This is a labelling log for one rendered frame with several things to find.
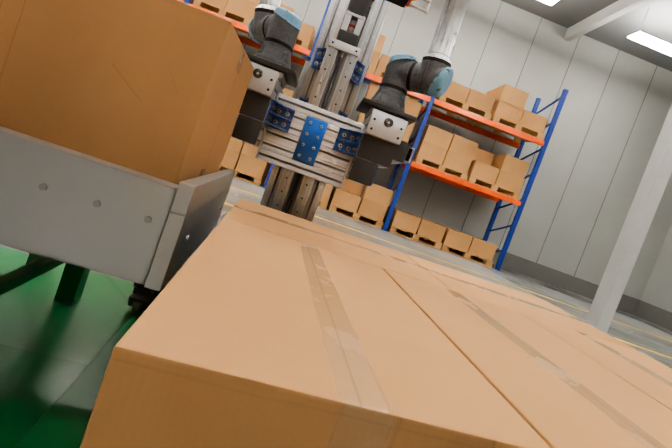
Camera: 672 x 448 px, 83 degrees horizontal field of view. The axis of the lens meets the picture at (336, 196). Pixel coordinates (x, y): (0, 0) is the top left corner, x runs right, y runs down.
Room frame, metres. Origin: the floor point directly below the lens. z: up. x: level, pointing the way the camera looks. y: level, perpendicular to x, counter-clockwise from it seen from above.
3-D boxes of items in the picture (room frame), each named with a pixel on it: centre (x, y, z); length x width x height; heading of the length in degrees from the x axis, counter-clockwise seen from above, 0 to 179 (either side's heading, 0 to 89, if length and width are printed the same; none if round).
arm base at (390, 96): (1.59, -0.07, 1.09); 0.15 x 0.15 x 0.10
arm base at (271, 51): (1.55, 0.42, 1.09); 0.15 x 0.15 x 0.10
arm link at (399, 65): (1.59, -0.08, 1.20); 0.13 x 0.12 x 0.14; 63
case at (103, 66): (0.98, 0.65, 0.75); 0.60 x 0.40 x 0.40; 96
